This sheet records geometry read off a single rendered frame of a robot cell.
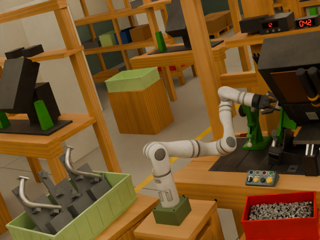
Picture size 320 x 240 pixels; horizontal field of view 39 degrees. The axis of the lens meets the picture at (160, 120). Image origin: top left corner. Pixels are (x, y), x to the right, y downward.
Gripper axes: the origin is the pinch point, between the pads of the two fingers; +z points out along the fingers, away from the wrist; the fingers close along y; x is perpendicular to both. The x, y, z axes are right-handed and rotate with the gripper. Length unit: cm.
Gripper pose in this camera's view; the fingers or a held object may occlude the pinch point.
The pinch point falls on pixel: (279, 105)
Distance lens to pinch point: 244.0
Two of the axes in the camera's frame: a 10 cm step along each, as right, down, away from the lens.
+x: 4.0, 3.3, 8.5
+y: 3.4, -9.2, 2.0
